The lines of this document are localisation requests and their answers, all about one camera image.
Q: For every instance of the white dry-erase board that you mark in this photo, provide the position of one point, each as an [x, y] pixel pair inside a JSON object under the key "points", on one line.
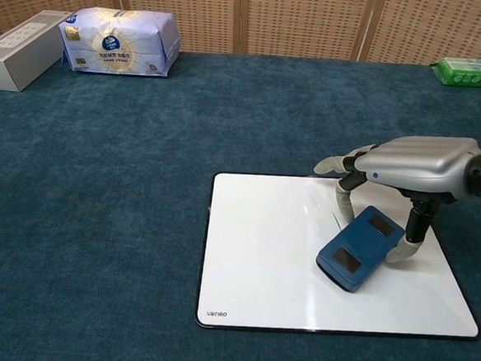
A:
{"points": [[259, 272]]}

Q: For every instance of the long grey power strip box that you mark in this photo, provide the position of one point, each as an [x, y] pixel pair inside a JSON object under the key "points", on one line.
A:
{"points": [[14, 57]]}

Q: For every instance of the green wet wipes pack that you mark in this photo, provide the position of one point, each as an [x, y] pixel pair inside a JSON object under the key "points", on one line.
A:
{"points": [[467, 72]]}

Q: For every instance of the white and blue tissue pack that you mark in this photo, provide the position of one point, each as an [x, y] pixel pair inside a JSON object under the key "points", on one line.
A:
{"points": [[118, 44]]}

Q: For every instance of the blue whiteboard eraser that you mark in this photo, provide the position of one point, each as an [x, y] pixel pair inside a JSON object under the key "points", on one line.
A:
{"points": [[355, 246]]}

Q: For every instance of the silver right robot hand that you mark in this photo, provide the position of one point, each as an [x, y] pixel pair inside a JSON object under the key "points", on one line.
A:
{"points": [[423, 164]]}

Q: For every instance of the teal carpet table cover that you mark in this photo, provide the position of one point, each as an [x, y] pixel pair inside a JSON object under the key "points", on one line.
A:
{"points": [[100, 179]]}

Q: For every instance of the wooden rattan folding screen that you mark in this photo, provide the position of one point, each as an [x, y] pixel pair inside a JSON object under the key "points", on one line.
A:
{"points": [[297, 19]]}

